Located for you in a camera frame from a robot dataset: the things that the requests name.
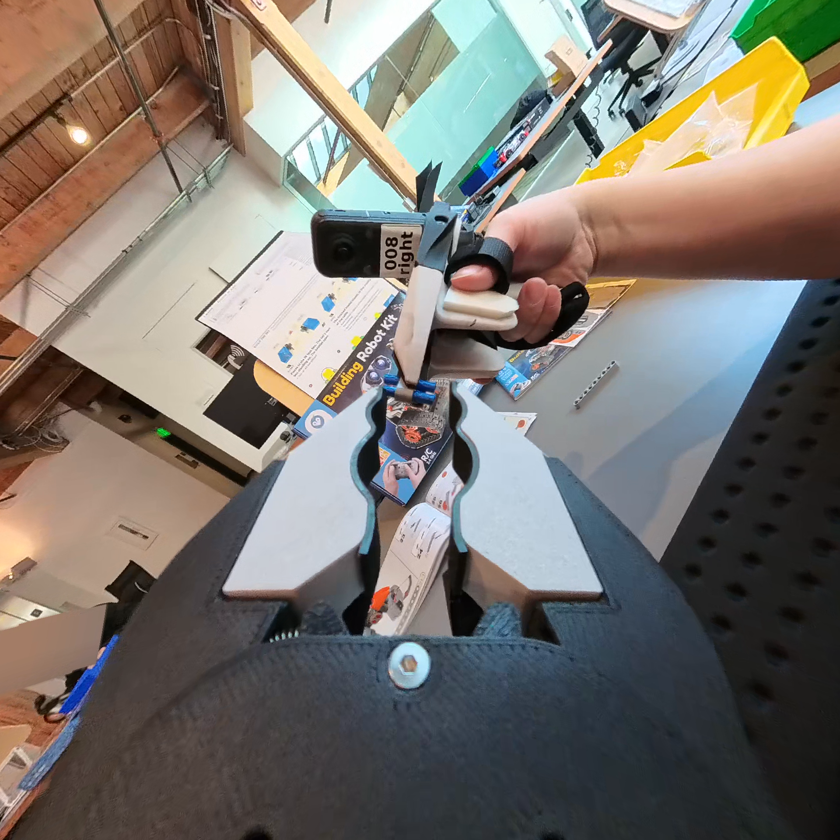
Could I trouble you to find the yellow plastic bin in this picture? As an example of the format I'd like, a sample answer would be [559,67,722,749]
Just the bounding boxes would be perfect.
[576,36,811,190]

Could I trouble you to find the white instruction poster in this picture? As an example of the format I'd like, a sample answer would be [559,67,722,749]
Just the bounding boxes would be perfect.
[197,230,403,398]

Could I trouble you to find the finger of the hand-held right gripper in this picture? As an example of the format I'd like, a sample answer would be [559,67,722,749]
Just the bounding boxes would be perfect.
[392,264,455,389]

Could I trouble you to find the blue storage crate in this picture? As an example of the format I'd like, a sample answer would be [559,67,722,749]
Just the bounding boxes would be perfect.
[459,147,500,194]

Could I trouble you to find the black dimpled armrest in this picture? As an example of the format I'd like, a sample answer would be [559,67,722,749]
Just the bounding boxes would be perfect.
[658,279,840,840]

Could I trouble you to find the green bin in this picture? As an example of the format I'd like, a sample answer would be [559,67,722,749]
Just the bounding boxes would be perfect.
[730,0,840,63]

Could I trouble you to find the orange vehicle leaflet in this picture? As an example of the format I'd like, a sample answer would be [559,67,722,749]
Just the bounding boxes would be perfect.
[561,307,613,349]

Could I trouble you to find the grey beam with blue pins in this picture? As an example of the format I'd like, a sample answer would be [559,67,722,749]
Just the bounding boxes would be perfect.
[382,373,438,404]

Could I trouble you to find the grey perforated toy beam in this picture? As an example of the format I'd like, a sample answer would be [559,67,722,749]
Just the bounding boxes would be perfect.
[574,360,619,409]

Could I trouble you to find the grey desk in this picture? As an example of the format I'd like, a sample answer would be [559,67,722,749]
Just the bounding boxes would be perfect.
[367,82,840,641]

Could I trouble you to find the black wall device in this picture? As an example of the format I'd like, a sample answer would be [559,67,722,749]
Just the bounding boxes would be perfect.
[115,403,201,470]

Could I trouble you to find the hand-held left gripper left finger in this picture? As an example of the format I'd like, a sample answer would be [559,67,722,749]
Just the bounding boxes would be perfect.
[222,387,388,634]

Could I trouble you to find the cardboard box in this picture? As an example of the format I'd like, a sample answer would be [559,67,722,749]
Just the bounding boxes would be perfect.
[545,36,588,76]

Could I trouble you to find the person's right hand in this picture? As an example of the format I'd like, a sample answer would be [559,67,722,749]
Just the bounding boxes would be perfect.
[449,185,599,347]

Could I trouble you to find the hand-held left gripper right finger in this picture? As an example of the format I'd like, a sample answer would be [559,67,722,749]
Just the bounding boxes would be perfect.
[448,381,605,634]

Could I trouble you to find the dark robot kit box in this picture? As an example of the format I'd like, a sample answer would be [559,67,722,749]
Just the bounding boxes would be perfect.
[292,289,460,506]

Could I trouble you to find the wood-edged grey table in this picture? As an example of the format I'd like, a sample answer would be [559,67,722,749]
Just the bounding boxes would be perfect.
[495,39,614,191]

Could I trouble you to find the white wall plate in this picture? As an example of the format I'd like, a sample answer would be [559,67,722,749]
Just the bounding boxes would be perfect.
[108,517,158,551]

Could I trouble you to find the instruction booklet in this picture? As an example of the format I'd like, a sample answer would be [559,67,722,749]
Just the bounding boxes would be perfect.
[364,459,468,637]

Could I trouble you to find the clear plastic bags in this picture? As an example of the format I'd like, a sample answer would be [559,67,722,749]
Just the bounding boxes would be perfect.
[640,85,762,161]

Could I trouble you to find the person's right forearm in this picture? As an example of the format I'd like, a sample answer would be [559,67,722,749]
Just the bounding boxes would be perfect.
[577,115,840,284]

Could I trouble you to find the blue printed leaflet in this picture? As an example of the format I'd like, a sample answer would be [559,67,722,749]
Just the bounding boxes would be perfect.
[495,341,573,401]

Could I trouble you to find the wooden post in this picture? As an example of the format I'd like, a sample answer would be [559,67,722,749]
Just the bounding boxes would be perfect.
[236,0,421,206]

